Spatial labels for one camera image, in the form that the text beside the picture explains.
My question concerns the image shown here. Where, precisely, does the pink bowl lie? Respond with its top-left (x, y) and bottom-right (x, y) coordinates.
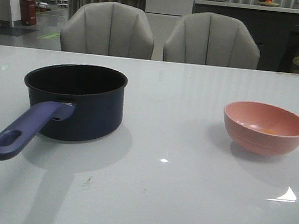
top-left (223, 101), bottom-right (299, 156)

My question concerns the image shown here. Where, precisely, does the dark blue saucepan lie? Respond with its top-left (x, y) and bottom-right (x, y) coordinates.
top-left (0, 64), bottom-right (128, 161)

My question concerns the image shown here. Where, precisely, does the right grey upholstered chair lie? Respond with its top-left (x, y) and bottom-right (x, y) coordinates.
top-left (163, 12), bottom-right (260, 70)

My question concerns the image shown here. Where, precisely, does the grey upholstered chair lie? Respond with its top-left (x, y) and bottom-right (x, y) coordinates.
top-left (163, 12), bottom-right (260, 70)
top-left (60, 2), bottom-right (154, 60)

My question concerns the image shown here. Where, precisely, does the left grey upholstered chair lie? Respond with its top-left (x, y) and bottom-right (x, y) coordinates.
top-left (60, 2), bottom-right (154, 60)

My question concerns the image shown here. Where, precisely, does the white drawer cabinet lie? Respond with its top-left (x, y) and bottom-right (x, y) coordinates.
top-left (145, 0), bottom-right (194, 61)

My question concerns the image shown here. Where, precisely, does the dark counter with white top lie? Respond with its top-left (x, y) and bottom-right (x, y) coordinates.
top-left (193, 0), bottom-right (299, 72)

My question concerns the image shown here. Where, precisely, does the fruit plate on counter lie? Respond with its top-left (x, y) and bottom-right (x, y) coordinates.
top-left (258, 0), bottom-right (279, 7)

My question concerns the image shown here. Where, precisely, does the red bin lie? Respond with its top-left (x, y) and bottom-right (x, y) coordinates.
top-left (20, 0), bottom-right (37, 26)

